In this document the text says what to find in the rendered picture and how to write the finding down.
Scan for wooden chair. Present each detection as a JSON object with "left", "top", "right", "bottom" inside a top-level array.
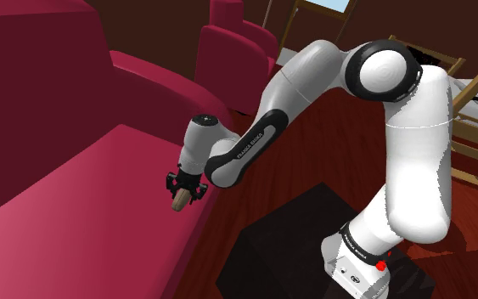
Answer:
[
  {"left": 450, "top": 72, "right": 478, "bottom": 206},
  {"left": 388, "top": 34, "right": 468, "bottom": 78}
]

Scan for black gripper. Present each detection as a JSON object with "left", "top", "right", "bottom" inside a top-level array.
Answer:
[{"left": 165, "top": 163, "right": 209, "bottom": 206}]

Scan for wooden framed window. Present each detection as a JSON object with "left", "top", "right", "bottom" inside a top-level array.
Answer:
[{"left": 278, "top": 0, "right": 359, "bottom": 54}]

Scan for red sofa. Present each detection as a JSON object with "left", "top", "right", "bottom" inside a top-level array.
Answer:
[{"left": 0, "top": 0, "right": 236, "bottom": 299}]

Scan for tan cylinder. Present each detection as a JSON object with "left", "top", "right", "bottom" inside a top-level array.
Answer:
[{"left": 171, "top": 189, "right": 190, "bottom": 212}]

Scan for black robot stand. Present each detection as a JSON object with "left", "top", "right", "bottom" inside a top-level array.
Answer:
[{"left": 215, "top": 181, "right": 436, "bottom": 299}]

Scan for red armchair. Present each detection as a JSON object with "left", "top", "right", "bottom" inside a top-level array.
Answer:
[{"left": 194, "top": 0, "right": 281, "bottom": 117}]

